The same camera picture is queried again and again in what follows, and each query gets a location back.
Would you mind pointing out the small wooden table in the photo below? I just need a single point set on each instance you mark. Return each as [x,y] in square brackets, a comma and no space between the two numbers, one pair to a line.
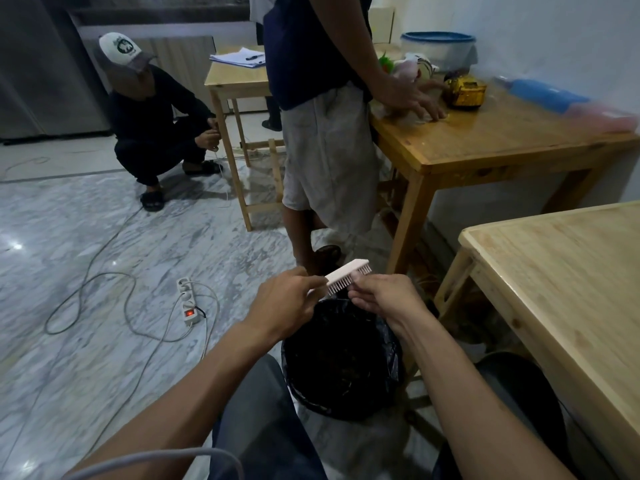
[235,79]

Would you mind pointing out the person's right thumb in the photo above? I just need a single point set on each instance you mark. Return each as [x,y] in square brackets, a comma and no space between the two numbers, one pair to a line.
[362,297]

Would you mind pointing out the black sandal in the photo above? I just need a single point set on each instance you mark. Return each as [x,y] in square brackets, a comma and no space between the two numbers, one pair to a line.
[202,168]
[152,199]

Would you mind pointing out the white power strip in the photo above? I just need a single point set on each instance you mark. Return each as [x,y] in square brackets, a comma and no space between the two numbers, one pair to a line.
[188,302]

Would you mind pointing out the blue roll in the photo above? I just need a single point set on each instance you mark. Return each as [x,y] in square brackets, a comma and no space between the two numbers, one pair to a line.
[547,94]

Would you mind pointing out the green toy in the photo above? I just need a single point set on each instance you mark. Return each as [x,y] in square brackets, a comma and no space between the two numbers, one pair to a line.
[385,62]

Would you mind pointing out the person's right forearm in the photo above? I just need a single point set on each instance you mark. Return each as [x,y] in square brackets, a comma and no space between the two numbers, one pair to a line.
[470,404]

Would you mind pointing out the pink plastic packet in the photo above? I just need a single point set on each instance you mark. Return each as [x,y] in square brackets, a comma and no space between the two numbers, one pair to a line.
[602,117]

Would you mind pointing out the steel refrigerator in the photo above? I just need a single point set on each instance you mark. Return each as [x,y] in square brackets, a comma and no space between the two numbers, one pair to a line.
[45,69]

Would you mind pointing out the stack of white papers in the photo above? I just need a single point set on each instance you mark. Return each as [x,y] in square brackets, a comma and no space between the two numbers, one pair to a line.
[237,57]

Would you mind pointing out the person's right hand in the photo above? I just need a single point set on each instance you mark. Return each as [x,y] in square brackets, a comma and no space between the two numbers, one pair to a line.
[395,297]

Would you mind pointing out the light wooden table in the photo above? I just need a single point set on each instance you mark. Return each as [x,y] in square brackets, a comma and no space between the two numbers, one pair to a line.
[570,294]

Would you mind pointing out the clear container with blue lid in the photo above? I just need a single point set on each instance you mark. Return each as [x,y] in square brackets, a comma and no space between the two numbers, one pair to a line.
[440,47]

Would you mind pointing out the pink bristle brush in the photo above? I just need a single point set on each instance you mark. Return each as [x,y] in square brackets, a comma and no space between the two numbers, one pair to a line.
[346,274]

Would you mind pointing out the white and pink toy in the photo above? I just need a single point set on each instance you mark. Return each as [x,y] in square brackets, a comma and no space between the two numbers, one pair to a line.
[412,67]

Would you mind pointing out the white and grey cap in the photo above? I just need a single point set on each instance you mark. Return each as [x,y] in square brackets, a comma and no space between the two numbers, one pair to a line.
[122,50]

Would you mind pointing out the brown wooden table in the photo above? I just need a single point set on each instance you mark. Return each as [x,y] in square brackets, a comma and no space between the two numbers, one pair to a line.
[500,139]

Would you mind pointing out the yellow toy vehicle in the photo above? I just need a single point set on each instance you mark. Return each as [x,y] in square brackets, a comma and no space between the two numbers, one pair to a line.
[465,92]

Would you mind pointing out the person's left hand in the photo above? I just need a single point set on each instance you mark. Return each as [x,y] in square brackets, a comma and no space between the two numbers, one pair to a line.
[280,304]

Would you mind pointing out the dark shoe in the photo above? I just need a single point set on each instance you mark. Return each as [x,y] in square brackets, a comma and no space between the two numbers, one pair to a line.
[329,255]

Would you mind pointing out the person's left leg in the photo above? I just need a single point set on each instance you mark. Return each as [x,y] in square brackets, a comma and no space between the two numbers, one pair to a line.
[262,424]

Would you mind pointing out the person's left thumb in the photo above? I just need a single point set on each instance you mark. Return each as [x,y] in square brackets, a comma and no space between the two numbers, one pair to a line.
[311,284]

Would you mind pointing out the person's left forearm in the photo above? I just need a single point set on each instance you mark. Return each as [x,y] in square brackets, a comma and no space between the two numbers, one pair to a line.
[185,399]

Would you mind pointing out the bin with black bag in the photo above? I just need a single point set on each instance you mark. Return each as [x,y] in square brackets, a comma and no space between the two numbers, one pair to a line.
[342,359]

